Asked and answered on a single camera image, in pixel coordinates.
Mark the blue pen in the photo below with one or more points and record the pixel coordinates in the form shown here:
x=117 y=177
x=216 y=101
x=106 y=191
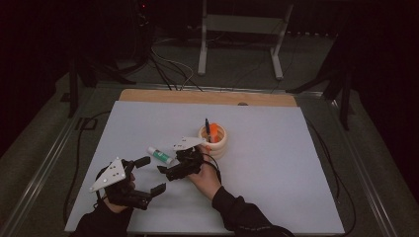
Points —
x=208 y=126

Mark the pink orange marker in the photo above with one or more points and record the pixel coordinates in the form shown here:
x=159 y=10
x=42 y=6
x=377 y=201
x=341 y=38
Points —
x=214 y=131

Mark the person's left hand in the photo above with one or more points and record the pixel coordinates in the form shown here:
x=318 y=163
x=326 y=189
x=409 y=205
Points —
x=117 y=209

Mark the white green glue stick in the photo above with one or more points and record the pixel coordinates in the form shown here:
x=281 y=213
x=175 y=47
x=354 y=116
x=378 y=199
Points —
x=160 y=155

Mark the black tripod stand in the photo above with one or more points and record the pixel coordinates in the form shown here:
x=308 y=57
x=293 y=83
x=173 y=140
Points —
x=73 y=92
x=345 y=102

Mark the cream ringed pen holder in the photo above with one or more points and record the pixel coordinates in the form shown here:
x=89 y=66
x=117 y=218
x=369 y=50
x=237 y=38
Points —
x=219 y=148

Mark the person's right hand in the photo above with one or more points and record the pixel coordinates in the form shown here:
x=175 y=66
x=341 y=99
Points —
x=207 y=181

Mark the white metal stand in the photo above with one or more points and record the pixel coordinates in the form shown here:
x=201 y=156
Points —
x=243 y=23

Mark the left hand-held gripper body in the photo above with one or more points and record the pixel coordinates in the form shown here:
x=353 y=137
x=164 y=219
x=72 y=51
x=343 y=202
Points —
x=112 y=176

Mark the aluminium floor rail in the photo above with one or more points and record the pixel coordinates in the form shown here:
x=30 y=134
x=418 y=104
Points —
x=230 y=89
x=36 y=179
x=365 y=184

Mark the dark equipment with red light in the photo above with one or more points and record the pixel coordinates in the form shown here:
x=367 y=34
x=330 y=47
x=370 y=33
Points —
x=143 y=19

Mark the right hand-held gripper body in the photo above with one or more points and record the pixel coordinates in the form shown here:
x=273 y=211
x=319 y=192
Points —
x=189 y=163

